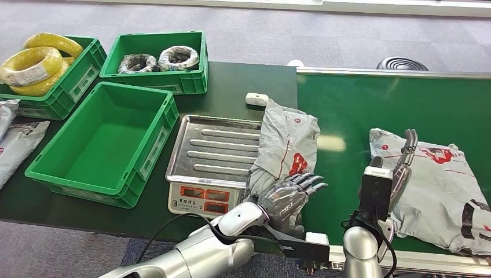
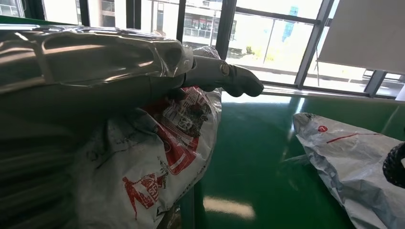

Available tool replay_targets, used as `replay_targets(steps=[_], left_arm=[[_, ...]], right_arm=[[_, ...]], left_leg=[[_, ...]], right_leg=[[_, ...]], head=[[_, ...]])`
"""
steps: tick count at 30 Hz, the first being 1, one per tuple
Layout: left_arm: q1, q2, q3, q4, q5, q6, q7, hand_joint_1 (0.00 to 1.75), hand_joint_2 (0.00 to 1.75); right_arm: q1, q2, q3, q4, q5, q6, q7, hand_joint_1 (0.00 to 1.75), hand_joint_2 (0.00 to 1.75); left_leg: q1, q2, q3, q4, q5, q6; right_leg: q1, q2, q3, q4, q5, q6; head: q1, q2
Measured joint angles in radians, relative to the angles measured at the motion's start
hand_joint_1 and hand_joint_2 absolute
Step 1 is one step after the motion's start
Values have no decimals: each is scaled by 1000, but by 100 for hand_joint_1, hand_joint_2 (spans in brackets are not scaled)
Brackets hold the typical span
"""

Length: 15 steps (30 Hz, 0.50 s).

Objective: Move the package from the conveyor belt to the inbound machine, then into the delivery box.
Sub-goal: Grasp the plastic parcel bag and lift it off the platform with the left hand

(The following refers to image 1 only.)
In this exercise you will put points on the grey mailer bag black print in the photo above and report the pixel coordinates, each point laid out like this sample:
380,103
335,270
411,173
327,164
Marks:
19,147

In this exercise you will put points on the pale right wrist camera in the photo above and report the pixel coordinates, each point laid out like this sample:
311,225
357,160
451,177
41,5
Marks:
376,195

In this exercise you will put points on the small grey mailer bag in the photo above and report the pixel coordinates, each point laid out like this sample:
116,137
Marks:
7,115

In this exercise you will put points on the green crate with black coils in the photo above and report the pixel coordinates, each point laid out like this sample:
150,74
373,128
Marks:
153,81

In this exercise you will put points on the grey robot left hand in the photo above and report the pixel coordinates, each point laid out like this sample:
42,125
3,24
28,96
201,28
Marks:
284,199

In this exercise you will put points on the small white plastic device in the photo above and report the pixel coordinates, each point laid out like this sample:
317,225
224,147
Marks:
256,99

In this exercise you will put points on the black ribbed round object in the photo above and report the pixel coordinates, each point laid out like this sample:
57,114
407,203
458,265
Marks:
402,64

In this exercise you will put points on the white round object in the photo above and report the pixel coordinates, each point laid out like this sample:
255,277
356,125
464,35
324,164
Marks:
295,63

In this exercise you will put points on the green crate with yellow coils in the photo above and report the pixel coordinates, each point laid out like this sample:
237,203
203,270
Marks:
74,83

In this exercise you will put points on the green conveyor belt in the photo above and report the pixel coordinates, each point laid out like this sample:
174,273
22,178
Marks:
383,103

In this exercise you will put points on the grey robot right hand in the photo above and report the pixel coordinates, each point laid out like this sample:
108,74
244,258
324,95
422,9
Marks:
401,180

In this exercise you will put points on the empty green plastic crate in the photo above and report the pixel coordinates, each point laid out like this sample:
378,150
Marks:
111,126

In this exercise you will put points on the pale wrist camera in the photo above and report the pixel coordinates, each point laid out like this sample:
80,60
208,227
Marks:
310,249
376,195

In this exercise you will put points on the large grey poly mailer package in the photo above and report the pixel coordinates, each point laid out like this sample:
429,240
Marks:
441,192

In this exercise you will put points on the electronic scale with steel tray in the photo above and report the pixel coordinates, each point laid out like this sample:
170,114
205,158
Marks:
214,153

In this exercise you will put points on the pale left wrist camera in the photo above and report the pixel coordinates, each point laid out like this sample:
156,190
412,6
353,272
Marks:
310,249

